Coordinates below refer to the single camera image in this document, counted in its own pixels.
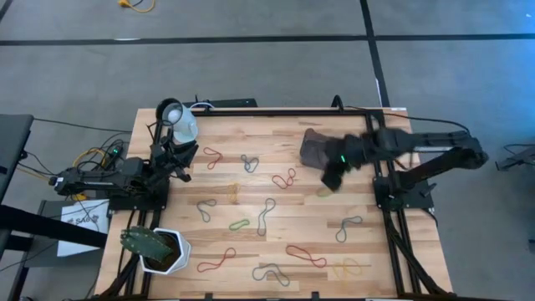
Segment black stand base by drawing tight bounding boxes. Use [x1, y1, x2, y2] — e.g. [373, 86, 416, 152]
[495, 144, 535, 172]

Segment black beam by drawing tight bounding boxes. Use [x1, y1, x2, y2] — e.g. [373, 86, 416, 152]
[0, 203, 109, 248]

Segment white hexagonal plant pot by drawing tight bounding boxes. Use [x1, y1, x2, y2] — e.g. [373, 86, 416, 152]
[139, 227, 192, 276]

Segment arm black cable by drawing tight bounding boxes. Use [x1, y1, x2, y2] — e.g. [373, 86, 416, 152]
[145, 120, 173, 145]
[331, 94, 471, 135]

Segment white paper sign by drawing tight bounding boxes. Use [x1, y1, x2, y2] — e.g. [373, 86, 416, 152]
[56, 198, 110, 258]

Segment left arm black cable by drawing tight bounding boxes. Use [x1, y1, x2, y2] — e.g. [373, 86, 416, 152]
[145, 120, 173, 145]

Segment thin black cable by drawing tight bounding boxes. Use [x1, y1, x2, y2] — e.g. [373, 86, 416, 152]
[32, 118, 134, 135]

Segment black flat box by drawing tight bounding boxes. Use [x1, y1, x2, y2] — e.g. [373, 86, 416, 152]
[182, 98, 258, 110]

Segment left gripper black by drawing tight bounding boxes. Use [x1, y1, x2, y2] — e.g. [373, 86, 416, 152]
[150, 134, 200, 183]

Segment black power strip green light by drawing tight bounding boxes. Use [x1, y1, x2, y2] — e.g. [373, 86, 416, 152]
[99, 140, 126, 171]

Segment gray plastic bin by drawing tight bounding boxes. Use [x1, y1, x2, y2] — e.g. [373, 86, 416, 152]
[299, 127, 335, 171]

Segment yellow rubber band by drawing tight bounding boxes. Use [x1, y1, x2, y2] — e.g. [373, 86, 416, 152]
[227, 182, 242, 205]
[332, 257, 363, 280]

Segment white cylindrical lamp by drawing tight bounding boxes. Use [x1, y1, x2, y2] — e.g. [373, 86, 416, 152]
[155, 97, 199, 145]

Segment black table leg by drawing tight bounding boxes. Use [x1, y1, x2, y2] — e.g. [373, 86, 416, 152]
[0, 233, 31, 301]

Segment black aluminium table frame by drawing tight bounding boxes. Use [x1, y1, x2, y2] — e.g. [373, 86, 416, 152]
[95, 107, 455, 301]

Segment red rubber band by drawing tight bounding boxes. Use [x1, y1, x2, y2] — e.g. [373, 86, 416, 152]
[196, 247, 237, 273]
[285, 244, 328, 268]
[203, 146, 224, 171]
[271, 167, 298, 190]

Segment dark gray table top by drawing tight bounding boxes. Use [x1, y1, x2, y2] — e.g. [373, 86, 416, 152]
[0, 113, 35, 202]

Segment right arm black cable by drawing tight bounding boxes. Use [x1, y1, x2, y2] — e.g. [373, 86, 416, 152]
[331, 94, 471, 135]

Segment green cactus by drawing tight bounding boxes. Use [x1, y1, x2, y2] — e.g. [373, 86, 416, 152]
[120, 226, 173, 263]

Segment gray flat box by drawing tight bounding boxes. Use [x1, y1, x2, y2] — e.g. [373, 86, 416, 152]
[24, 199, 110, 268]

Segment blue rubber band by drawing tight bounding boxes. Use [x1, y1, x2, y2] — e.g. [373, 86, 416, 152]
[257, 197, 277, 237]
[196, 198, 217, 223]
[240, 154, 260, 174]
[251, 263, 291, 288]
[335, 215, 364, 243]

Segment yellow floor cable with plug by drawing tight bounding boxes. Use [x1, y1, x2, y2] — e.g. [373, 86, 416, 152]
[118, 0, 156, 13]

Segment black floor tape strip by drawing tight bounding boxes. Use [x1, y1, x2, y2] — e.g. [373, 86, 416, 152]
[359, 0, 390, 109]
[0, 33, 535, 47]

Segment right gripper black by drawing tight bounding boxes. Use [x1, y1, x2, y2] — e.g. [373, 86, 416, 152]
[320, 132, 380, 192]

